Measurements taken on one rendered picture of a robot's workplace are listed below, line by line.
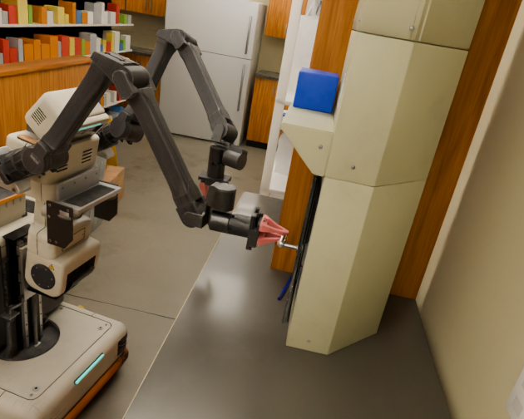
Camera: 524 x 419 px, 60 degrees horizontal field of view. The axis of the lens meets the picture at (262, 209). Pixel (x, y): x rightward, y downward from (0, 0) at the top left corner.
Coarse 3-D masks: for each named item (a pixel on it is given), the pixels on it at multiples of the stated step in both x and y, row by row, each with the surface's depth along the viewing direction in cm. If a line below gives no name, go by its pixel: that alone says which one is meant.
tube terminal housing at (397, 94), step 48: (384, 48) 87; (432, 48) 90; (384, 96) 91; (432, 96) 97; (336, 144) 96; (384, 144) 94; (432, 144) 105; (336, 192) 100; (384, 192) 101; (336, 240) 104; (384, 240) 110; (336, 288) 109; (384, 288) 120; (288, 336) 116; (336, 336) 116
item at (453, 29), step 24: (360, 0) 102; (384, 0) 85; (408, 0) 84; (432, 0) 85; (456, 0) 89; (480, 0) 93; (360, 24) 86; (384, 24) 86; (408, 24) 86; (432, 24) 87; (456, 24) 92
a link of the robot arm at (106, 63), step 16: (96, 64) 112; (112, 64) 111; (128, 64) 114; (96, 80) 114; (144, 80) 115; (80, 96) 118; (96, 96) 118; (64, 112) 121; (80, 112) 119; (64, 128) 122; (48, 144) 125; (64, 144) 126; (32, 160) 126; (48, 160) 127; (64, 160) 133
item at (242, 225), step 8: (256, 208) 118; (232, 216) 117; (240, 216) 117; (248, 216) 118; (256, 216) 114; (232, 224) 116; (240, 224) 116; (248, 224) 116; (256, 224) 118; (232, 232) 117; (240, 232) 116; (248, 232) 116; (248, 240) 116; (248, 248) 117
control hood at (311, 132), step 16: (288, 112) 107; (304, 112) 110; (320, 112) 114; (288, 128) 96; (304, 128) 96; (320, 128) 97; (304, 144) 97; (320, 144) 96; (304, 160) 98; (320, 160) 98
